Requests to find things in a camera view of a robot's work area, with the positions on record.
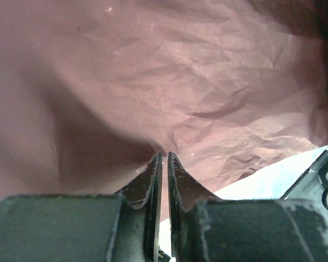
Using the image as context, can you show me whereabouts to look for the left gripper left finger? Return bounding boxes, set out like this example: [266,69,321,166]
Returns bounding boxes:
[0,153,162,261]

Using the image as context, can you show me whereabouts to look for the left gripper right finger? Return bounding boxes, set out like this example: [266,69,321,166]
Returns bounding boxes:
[168,152,328,261]

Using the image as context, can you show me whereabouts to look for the red wrapping paper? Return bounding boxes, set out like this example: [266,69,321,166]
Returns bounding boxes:
[0,0,328,196]

